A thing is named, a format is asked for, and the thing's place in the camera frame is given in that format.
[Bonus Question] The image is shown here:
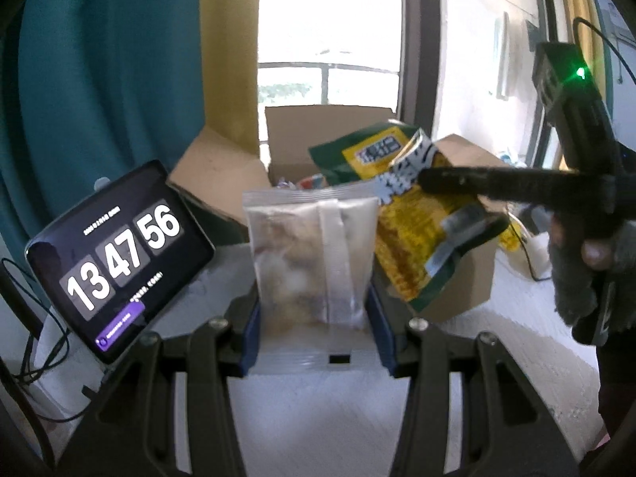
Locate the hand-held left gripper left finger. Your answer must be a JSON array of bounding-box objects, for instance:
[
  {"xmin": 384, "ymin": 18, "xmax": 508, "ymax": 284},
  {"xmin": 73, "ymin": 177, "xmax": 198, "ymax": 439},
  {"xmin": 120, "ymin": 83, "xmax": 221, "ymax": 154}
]
[{"xmin": 62, "ymin": 298, "xmax": 263, "ymax": 477}]

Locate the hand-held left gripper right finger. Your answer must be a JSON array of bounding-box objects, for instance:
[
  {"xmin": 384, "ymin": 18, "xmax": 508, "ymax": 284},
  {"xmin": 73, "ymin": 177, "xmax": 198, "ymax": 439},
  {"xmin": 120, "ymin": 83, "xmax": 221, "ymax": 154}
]
[{"xmin": 366, "ymin": 288, "xmax": 582, "ymax": 477}]

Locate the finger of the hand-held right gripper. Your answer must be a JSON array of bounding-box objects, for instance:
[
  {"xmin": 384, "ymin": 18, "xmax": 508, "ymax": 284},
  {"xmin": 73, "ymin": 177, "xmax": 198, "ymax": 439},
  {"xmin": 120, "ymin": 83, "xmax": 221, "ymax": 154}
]
[
  {"xmin": 420, "ymin": 166, "xmax": 580, "ymax": 209},
  {"xmin": 428, "ymin": 211, "xmax": 512, "ymax": 276}
]

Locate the green yellow corn snack bag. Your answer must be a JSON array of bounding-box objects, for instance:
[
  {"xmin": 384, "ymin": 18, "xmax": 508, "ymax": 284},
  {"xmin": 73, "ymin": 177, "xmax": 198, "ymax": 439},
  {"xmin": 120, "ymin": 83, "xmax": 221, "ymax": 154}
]
[{"xmin": 308, "ymin": 122, "xmax": 510, "ymax": 303}]

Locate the clear packet of brown snacks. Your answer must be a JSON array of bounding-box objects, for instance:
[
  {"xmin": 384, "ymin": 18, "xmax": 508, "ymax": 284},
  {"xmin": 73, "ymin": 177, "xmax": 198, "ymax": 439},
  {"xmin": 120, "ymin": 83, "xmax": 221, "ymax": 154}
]
[{"xmin": 242, "ymin": 181, "xmax": 381, "ymax": 376}]

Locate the cardboard box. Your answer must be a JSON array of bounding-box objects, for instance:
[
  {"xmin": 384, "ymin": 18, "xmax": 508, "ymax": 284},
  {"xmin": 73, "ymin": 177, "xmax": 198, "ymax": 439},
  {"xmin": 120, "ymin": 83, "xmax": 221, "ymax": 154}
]
[{"xmin": 166, "ymin": 104, "xmax": 502, "ymax": 324}]

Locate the person's right hand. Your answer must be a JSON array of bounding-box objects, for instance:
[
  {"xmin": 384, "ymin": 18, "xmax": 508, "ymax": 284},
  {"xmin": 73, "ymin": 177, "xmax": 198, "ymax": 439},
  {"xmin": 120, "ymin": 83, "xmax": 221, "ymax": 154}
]
[{"xmin": 548, "ymin": 213, "xmax": 636, "ymax": 331}]

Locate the yellow printed bag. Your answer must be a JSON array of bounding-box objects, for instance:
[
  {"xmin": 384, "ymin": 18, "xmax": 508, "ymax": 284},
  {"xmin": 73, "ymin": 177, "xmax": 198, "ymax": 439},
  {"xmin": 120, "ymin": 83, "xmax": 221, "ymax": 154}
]
[{"xmin": 497, "ymin": 219, "xmax": 527, "ymax": 254}]

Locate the white rounded device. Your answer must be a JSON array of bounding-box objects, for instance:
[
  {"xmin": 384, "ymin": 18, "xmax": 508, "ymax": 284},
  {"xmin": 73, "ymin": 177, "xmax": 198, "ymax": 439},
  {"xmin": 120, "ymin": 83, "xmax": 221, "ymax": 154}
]
[{"xmin": 519, "ymin": 236, "xmax": 552, "ymax": 279}]

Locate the hanging grey towel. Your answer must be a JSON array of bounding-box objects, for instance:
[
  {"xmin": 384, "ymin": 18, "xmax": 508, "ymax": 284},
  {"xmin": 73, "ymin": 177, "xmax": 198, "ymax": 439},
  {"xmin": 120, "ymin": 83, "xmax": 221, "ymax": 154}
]
[{"xmin": 494, "ymin": 10, "xmax": 512, "ymax": 100}]

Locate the tablet with clock display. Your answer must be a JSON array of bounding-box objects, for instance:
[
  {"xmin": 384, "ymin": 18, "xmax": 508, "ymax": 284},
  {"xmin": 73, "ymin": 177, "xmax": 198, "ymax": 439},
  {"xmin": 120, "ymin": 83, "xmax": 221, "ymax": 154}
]
[{"xmin": 25, "ymin": 159, "xmax": 217, "ymax": 366}]

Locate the white blue red snack bag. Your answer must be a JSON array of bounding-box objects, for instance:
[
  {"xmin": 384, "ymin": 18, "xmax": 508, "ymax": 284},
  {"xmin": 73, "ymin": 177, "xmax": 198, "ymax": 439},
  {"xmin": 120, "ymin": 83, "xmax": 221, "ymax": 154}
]
[{"xmin": 275, "ymin": 173, "xmax": 329, "ymax": 190}]

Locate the balcony railing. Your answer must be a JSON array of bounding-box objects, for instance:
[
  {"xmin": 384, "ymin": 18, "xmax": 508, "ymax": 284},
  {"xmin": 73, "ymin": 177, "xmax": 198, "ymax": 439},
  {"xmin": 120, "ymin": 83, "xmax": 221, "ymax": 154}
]
[{"xmin": 257, "ymin": 62, "xmax": 403, "ymax": 105}]

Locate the teal curtain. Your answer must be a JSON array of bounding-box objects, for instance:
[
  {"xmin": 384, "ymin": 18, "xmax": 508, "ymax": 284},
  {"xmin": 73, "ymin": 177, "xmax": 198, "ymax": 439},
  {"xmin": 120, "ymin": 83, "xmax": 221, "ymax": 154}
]
[{"xmin": 0, "ymin": 0, "xmax": 209, "ymax": 269}]

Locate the black charging cable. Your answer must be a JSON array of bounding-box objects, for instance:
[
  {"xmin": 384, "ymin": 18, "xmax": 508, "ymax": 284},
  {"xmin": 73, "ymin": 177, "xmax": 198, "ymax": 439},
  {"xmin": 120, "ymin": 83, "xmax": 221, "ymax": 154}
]
[{"xmin": 512, "ymin": 209, "xmax": 550, "ymax": 281}]

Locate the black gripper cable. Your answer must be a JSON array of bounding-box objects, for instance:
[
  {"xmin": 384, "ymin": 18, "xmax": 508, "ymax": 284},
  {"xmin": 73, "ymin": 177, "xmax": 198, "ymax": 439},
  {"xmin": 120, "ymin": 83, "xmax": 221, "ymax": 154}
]
[{"xmin": 573, "ymin": 16, "xmax": 636, "ymax": 83}]

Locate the black door frame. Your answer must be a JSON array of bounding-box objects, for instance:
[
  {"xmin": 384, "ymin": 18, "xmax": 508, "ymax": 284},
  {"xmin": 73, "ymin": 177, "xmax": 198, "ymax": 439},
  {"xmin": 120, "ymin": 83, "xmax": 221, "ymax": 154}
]
[{"xmin": 534, "ymin": 0, "xmax": 564, "ymax": 48}]

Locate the black window post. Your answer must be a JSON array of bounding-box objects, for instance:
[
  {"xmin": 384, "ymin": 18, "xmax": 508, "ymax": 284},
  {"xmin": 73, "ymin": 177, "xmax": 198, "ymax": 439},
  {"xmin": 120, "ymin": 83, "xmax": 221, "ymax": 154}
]
[{"xmin": 399, "ymin": 0, "xmax": 442, "ymax": 132}]

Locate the black tablet cable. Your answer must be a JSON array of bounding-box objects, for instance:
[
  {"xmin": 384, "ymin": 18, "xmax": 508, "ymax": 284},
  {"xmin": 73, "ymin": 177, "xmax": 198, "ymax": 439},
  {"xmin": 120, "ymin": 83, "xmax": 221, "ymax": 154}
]
[{"xmin": 0, "ymin": 258, "xmax": 70, "ymax": 383}]

